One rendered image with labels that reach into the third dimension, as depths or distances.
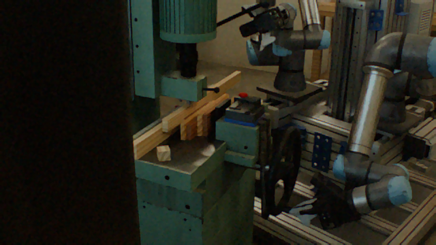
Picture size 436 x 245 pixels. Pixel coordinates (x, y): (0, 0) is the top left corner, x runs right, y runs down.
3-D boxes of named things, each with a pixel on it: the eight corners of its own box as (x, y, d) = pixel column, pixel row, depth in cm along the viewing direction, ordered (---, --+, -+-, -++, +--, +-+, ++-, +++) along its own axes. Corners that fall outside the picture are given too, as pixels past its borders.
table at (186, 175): (221, 202, 127) (222, 182, 125) (127, 175, 140) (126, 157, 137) (291, 122, 177) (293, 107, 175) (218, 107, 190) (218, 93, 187)
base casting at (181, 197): (201, 220, 142) (201, 194, 138) (57, 174, 165) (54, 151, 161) (257, 158, 179) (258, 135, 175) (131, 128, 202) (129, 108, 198)
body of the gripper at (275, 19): (272, 7, 153) (283, 3, 163) (249, 15, 158) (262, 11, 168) (280, 28, 155) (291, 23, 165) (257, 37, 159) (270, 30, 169)
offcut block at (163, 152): (170, 160, 136) (170, 150, 135) (159, 161, 135) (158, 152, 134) (168, 154, 139) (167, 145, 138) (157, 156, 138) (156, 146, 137)
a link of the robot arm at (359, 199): (362, 192, 126) (368, 179, 133) (347, 197, 128) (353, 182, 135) (372, 216, 127) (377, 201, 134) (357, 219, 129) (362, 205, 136)
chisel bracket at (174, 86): (197, 107, 151) (197, 82, 148) (159, 99, 157) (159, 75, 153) (208, 99, 157) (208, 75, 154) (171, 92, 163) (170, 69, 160)
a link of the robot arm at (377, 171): (376, 156, 142) (368, 168, 133) (413, 165, 137) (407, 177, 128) (371, 180, 144) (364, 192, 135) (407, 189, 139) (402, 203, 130)
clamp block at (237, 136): (254, 156, 145) (255, 130, 142) (214, 148, 150) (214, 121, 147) (271, 138, 157) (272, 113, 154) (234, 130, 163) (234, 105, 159)
